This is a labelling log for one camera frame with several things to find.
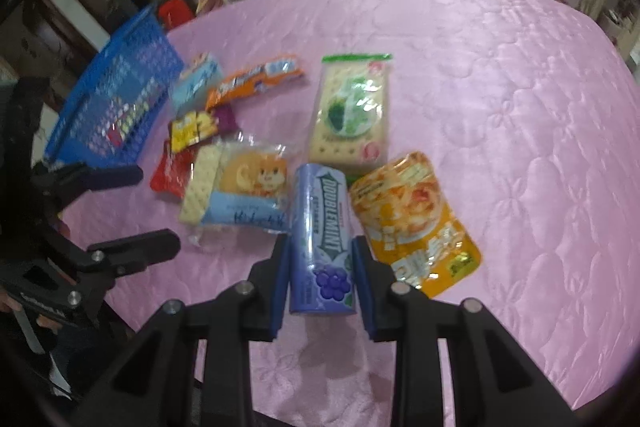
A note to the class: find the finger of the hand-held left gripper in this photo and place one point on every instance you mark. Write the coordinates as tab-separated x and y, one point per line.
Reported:
117	177
150	246

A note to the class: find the green cracker packet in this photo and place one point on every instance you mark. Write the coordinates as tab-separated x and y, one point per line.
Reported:
350	107

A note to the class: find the orange yellow snack pouch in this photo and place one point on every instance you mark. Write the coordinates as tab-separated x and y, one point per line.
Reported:
410	217

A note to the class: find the red bag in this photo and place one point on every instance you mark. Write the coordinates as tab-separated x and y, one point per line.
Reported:
175	12

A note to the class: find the clear bear biscuit packet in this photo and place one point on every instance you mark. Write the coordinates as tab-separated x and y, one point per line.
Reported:
240	187

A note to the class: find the dark wooden furniture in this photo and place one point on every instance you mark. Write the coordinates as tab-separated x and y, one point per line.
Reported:
65	7

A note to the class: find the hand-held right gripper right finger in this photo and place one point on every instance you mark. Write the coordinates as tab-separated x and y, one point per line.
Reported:
361	287

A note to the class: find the blue gum canister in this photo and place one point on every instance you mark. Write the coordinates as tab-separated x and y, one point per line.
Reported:
320	227

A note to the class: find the light blue snack packet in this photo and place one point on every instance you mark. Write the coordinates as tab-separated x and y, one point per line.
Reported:
195	82

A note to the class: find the orange snack bar packet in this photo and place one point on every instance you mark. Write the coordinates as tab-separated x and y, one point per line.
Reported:
250	79

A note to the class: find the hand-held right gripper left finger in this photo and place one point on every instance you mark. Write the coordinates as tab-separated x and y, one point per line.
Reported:
281	287

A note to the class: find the pink quilted bedspread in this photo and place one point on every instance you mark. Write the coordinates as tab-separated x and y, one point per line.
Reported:
500	107

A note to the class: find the red snack packet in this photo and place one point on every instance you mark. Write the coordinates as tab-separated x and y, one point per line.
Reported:
167	172

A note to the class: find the blue plastic basket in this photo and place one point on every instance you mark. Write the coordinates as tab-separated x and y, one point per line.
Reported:
125	72

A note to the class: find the purple yellow chip packet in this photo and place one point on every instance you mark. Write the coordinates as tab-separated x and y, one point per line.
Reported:
192	129

